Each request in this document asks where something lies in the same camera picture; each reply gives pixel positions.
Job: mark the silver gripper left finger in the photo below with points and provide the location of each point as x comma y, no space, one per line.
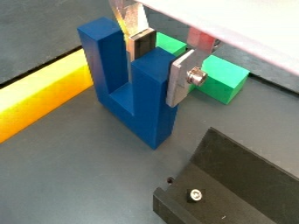
139,35

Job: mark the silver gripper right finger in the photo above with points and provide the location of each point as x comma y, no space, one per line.
186,71

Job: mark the blue U-shaped block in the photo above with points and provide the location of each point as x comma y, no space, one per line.
131,88

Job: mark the green zigzag block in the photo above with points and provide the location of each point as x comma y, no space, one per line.
226,76

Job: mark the yellow long block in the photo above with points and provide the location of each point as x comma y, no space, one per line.
39,93

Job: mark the black angle bracket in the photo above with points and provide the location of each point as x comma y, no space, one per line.
229,186

